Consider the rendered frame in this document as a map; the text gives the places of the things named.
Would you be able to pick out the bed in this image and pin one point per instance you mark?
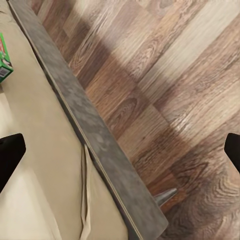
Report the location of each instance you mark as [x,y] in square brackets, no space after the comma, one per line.
[73,182]

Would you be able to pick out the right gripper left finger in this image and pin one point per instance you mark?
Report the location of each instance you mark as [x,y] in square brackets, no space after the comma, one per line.
[12,150]

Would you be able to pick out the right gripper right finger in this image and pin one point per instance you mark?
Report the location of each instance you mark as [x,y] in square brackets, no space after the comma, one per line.
[232,149]

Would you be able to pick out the board game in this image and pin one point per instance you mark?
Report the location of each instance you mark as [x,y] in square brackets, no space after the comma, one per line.
[5,62]

